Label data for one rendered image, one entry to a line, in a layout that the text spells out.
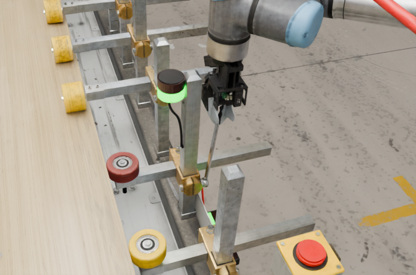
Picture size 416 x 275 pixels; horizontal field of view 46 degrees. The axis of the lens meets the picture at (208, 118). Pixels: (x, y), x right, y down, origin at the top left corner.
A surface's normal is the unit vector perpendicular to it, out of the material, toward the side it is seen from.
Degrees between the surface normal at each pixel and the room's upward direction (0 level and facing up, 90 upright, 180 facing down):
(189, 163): 90
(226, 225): 90
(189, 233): 0
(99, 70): 0
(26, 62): 0
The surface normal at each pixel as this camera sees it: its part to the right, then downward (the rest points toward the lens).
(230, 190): 0.33, 0.63
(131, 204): 0.06, -0.76
